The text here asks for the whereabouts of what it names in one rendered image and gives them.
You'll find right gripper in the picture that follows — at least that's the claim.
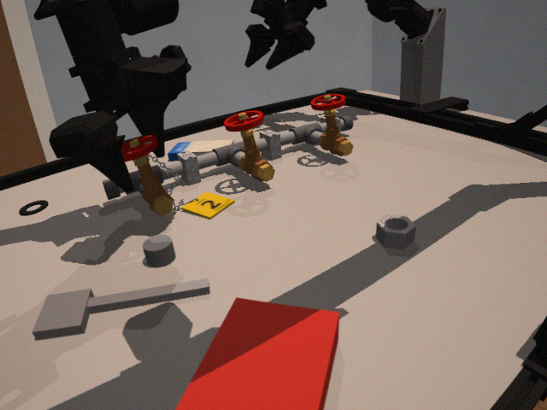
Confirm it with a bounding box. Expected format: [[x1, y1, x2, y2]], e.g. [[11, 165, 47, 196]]
[[245, 1, 315, 70]]

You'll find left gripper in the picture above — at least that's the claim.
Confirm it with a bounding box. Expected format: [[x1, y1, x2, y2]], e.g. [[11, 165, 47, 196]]
[[49, 40, 170, 192]]

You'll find black rubber ring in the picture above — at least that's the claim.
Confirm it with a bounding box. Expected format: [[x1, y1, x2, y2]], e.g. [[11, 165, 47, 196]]
[[19, 200, 48, 216]]

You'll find yellow number 2 tag on metal chain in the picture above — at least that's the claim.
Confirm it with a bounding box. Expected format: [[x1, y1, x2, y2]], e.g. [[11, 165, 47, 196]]
[[143, 154, 235, 220]]

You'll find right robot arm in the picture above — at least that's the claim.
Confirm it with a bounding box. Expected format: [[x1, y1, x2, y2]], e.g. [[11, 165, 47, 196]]
[[250, 0, 434, 39]]

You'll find dark grey hex nut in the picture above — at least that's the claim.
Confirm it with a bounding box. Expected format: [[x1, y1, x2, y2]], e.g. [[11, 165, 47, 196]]
[[376, 214, 416, 249]]

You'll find grey pipe manifold with three red valves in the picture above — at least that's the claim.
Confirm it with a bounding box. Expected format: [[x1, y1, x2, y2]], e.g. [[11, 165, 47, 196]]
[[121, 94, 353, 216]]

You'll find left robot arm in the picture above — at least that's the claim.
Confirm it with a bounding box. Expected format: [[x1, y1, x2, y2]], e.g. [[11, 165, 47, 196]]
[[34, 0, 191, 105]]

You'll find red flat slab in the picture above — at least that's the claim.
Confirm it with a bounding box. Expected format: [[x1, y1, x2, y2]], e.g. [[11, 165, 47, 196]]
[[175, 297, 339, 410]]

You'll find dark grey cylinder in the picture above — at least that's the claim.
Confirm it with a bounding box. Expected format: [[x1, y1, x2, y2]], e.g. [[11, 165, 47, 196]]
[[143, 235, 176, 267]]

